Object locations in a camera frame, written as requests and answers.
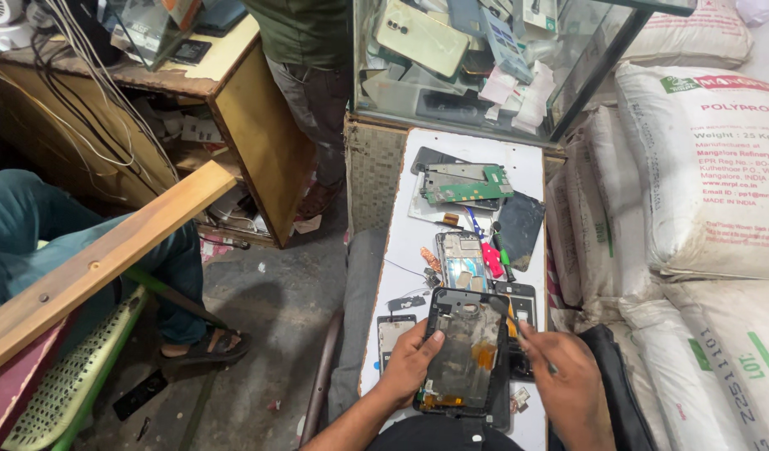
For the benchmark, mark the small black plastic part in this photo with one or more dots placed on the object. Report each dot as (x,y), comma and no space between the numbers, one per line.
(406,303)

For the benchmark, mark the black phone housing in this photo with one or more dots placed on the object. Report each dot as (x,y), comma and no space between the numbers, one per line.
(466,369)

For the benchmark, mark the tiled cabinet stand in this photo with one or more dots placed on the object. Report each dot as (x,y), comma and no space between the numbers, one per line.
(375,175)

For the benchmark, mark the brown chair armrest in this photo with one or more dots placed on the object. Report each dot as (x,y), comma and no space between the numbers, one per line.
(319,382)

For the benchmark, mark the copper flex piece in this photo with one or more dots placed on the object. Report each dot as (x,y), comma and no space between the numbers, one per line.
(430,259)

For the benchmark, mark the person's right hand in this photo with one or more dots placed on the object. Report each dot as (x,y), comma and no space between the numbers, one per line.
(572,394)

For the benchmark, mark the blue tweezers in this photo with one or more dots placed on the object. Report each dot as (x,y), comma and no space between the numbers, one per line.
(473,222)

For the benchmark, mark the black framed phone chassis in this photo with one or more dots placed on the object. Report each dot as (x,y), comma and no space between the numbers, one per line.
(394,335)

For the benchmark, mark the metal tweezers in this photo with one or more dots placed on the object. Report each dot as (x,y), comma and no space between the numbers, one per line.
(513,322)

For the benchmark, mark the black flat floor object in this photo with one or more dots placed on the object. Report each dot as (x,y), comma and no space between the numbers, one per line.
(140,394)

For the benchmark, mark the white fan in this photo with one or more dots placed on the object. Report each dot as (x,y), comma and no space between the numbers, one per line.
(5,22)

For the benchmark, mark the glass display case with phones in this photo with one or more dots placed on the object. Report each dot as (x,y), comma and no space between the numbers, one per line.
(459,62)

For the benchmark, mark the white work board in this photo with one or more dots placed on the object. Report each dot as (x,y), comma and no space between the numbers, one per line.
(409,244)

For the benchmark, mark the black phone bezel frame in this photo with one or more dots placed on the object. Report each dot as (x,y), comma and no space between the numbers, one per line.
(525,300)

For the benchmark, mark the silver phone middle frame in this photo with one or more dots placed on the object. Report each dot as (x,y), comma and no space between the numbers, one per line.
(463,263)

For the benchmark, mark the wooden plank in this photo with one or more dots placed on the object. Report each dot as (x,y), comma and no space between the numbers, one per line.
(121,250)

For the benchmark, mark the green perforated chair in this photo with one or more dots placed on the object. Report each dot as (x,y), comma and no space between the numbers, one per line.
(65,388)

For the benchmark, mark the black phone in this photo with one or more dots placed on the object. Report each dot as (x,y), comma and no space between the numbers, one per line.
(428,156)

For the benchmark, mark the person's black clothing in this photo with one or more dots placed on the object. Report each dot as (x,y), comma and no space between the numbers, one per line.
(447,438)

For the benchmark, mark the small white connector part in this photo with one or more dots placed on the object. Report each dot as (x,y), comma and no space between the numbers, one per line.
(520,398)

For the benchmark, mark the dark dusty phone cover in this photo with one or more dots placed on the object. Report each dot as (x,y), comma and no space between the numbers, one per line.
(519,232)

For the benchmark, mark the person's left hand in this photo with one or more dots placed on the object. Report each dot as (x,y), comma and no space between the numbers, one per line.
(402,369)

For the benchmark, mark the green circuit board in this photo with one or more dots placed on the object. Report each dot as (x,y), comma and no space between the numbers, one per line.
(472,185)

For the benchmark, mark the heap of white woven sacks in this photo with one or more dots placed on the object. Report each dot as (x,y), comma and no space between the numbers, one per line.
(704,175)

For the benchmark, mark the person's right fingers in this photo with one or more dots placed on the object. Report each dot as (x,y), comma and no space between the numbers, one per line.
(535,338)

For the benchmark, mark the cluttered wooden desk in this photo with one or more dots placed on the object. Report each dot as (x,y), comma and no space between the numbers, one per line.
(247,125)

